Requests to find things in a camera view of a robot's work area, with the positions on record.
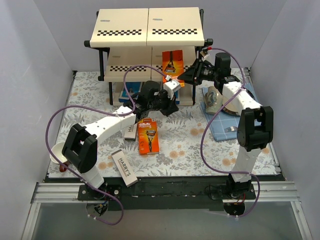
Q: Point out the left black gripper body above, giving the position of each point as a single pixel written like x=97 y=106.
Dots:
x=169 y=104

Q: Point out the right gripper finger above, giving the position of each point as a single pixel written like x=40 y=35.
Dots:
x=195 y=67
x=189 y=79

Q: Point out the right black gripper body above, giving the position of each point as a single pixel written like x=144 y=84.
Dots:
x=196 y=72

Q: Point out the blue razor box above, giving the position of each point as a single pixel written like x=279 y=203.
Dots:
x=132 y=87
x=176 y=95

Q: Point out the orange Gillette razor pack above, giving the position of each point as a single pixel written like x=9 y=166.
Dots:
x=148 y=141
x=173 y=65

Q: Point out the white harry's box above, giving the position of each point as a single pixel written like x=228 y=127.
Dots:
x=130 y=132
x=124 y=168

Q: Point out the white Harry's box front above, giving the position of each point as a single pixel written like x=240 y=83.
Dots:
x=124 y=168

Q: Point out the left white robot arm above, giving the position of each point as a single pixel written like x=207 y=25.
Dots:
x=81 y=145

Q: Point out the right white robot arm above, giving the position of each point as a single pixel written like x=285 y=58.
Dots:
x=256 y=124

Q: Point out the beige three-tier shelf rack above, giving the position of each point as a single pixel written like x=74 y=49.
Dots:
x=127 y=37

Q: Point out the beige ceramic mug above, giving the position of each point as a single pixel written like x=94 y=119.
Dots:
x=213 y=100

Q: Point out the dark rimmed plate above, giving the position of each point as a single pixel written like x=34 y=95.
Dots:
x=231 y=110

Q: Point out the floral table mat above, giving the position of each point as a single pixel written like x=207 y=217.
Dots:
x=186 y=147

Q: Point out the blue checked cloth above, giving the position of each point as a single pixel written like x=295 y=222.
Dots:
x=222 y=120

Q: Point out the silver fork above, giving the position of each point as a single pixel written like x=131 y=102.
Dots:
x=230 y=129

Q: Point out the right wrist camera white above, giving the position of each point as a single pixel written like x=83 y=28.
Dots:
x=205 y=54

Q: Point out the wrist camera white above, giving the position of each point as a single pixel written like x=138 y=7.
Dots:
x=171 y=86
x=205 y=54

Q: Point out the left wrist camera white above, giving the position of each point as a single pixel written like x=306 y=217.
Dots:
x=171 y=86

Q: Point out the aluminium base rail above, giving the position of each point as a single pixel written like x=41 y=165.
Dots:
x=166 y=208

